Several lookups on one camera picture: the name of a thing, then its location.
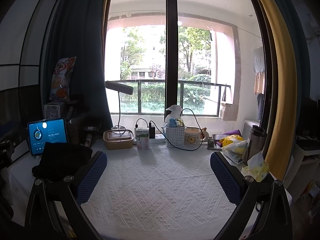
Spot tablet in blue case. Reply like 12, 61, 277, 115
27, 119, 70, 157

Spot white plastic bag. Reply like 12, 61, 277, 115
165, 104, 182, 120

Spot purple cloth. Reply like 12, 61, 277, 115
221, 129, 242, 138

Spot bear print mug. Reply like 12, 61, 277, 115
184, 127, 209, 147

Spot black lamp cable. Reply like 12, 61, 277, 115
107, 126, 128, 135

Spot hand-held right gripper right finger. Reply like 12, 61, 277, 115
210, 152, 294, 240

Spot beige hanging garment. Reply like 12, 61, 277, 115
254, 72, 266, 95

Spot brown lunch box clear lid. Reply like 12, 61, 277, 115
103, 129, 134, 150

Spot white side shelf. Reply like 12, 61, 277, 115
287, 135, 320, 203

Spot white perforated basket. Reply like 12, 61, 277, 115
164, 126, 185, 148

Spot black pants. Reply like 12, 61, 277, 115
32, 142, 93, 183

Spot long black cable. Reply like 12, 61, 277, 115
150, 108, 204, 152

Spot yellow tissue pack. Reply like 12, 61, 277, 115
241, 152, 270, 182

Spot white sliding door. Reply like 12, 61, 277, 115
0, 0, 64, 130

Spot yellow bag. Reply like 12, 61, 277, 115
221, 134, 247, 154

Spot cardboard box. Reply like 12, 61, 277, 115
66, 112, 90, 143

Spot desk lamp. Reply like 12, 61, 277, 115
105, 81, 134, 132

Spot dark window frame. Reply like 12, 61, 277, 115
102, 0, 275, 130

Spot blue curtain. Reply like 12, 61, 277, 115
42, 0, 113, 130

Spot steel thermos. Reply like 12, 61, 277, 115
244, 125, 268, 165

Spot balcony railing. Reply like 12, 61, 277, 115
110, 79, 230, 114

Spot white radiator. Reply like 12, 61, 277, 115
242, 119, 261, 140

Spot dark hanging garment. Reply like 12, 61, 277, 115
257, 94, 265, 120

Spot yellow curtain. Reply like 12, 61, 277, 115
250, 0, 297, 180

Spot white bear print box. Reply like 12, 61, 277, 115
44, 101, 67, 120

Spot grey hanging shirt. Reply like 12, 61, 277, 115
254, 46, 264, 73

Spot white green milk carton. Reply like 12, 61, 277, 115
135, 127, 150, 151

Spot black electronic box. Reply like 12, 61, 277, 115
296, 135, 320, 150

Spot colourful snack bag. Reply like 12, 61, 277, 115
49, 56, 77, 103

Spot white plastic packet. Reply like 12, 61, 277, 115
222, 140, 249, 165

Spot white textured tablecloth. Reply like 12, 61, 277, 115
10, 135, 292, 240

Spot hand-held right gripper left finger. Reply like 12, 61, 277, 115
25, 151, 108, 240

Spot short black cable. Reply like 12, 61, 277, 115
136, 118, 152, 128

